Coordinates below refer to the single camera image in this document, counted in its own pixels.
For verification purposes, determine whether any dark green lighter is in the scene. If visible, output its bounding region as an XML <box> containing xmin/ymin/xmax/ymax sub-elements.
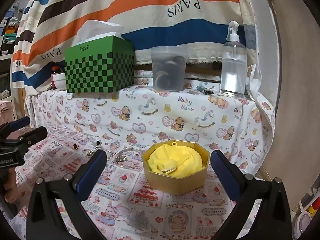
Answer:
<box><xmin>196</xmin><ymin>85</ymin><xmax>215</xmax><ymax>95</ymax></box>

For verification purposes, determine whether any cream chunky ring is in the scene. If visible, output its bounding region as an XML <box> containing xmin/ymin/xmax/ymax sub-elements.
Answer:
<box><xmin>160</xmin><ymin>164</ymin><xmax>178</xmax><ymax>174</ymax></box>

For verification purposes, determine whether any person's left hand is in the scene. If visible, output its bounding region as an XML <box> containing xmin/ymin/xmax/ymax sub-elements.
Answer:
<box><xmin>4</xmin><ymin>166</ymin><xmax>18</xmax><ymax>204</ymax></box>

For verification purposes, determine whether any clear spray bottle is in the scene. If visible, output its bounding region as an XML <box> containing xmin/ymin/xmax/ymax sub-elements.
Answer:
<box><xmin>219</xmin><ymin>20</ymin><xmax>248</xmax><ymax>98</ymax></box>

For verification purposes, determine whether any yellow cloth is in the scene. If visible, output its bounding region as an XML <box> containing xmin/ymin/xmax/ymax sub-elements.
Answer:
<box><xmin>146</xmin><ymin>142</ymin><xmax>208</xmax><ymax>175</ymax></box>

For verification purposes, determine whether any gold octagonal box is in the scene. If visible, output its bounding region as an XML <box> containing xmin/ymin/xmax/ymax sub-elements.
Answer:
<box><xmin>142</xmin><ymin>139</ymin><xmax>211</xmax><ymax>196</ymax></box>

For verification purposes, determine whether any bear printed white cloth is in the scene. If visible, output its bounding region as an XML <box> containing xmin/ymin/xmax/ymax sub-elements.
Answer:
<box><xmin>25</xmin><ymin>64</ymin><xmax>277</xmax><ymax>178</ymax></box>

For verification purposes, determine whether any pink cushion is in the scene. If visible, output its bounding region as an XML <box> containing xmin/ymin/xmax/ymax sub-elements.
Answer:
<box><xmin>0</xmin><ymin>100</ymin><xmax>15</xmax><ymax>128</ymax></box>

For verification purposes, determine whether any green checkered tissue box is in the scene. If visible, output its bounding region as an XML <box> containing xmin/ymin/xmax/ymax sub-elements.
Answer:
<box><xmin>64</xmin><ymin>35</ymin><xmax>135</xmax><ymax>93</ymax></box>

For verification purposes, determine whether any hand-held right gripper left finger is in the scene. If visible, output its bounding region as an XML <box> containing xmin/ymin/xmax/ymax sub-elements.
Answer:
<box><xmin>26</xmin><ymin>149</ymin><xmax>108</xmax><ymax>240</ymax></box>

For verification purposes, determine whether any bundle of hair ties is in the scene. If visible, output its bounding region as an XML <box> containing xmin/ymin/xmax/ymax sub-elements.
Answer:
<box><xmin>154</xmin><ymin>56</ymin><xmax>184</xmax><ymax>90</ymax></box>

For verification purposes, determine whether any strawberry printed cloth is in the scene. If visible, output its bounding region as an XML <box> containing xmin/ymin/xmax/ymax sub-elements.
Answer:
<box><xmin>0</xmin><ymin>126</ymin><xmax>250</xmax><ymax>240</ymax></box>

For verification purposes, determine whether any silver bangle with chain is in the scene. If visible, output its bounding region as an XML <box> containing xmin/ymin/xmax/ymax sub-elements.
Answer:
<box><xmin>114</xmin><ymin>149</ymin><xmax>144</xmax><ymax>168</ymax></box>

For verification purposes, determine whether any wooden rail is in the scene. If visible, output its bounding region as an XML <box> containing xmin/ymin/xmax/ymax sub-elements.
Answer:
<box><xmin>135</xmin><ymin>64</ymin><xmax>223</xmax><ymax>77</ymax></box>

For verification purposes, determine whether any white tape roll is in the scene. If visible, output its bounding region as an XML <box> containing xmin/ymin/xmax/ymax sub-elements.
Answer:
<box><xmin>292</xmin><ymin>211</ymin><xmax>313</xmax><ymax>239</ymax></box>

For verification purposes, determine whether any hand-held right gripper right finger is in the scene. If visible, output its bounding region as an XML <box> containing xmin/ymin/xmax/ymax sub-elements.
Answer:
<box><xmin>210</xmin><ymin>150</ymin><xmax>293</xmax><ymax>240</ymax></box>

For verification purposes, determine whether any white tissue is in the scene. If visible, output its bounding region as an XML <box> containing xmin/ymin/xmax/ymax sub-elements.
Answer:
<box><xmin>77</xmin><ymin>19</ymin><xmax>123</xmax><ymax>43</ymax></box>

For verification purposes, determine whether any storage shelf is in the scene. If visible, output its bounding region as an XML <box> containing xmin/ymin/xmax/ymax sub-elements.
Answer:
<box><xmin>0</xmin><ymin>0</ymin><xmax>20</xmax><ymax>100</ymax></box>

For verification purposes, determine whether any striped hanging cloth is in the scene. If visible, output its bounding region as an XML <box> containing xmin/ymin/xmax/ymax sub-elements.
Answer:
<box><xmin>11</xmin><ymin>0</ymin><xmax>258</xmax><ymax>90</ymax></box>

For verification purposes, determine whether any white cup with dark jar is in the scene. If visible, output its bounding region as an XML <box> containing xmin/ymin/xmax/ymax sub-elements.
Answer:
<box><xmin>51</xmin><ymin>74</ymin><xmax>67</xmax><ymax>90</ymax></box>

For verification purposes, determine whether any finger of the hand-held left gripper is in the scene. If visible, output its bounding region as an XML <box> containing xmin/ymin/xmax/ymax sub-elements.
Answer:
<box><xmin>0</xmin><ymin>127</ymin><xmax>48</xmax><ymax>148</ymax></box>
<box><xmin>0</xmin><ymin>116</ymin><xmax>31</xmax><ymax>138</ymax></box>

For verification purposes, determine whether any clear plastic container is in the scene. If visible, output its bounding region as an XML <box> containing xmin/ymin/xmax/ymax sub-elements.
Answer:
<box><xmin>150</xmin><ymin>46</ymin><xmax>188</xmax><ymax>92</ymax></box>

